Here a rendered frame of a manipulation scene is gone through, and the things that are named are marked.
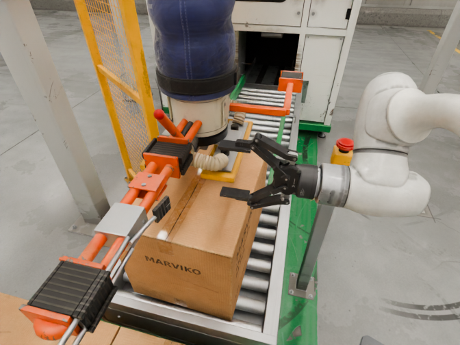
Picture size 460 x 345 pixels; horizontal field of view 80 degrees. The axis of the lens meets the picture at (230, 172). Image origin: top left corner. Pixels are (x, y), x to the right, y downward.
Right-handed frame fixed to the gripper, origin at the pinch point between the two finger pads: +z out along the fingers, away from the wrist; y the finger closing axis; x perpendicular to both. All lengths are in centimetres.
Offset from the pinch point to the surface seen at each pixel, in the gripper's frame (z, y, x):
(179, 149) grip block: 11.7, -2.6, 2.0
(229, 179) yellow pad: 1.2, 10.5, 9.4
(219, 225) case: 3.4, 25.5, 4.8
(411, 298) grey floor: -98, 120, 55
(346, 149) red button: -35, 17, 44
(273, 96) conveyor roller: 4, 65, 200
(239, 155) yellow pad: 0.7, 9.9, 20.4
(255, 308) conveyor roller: -10, 66, 2
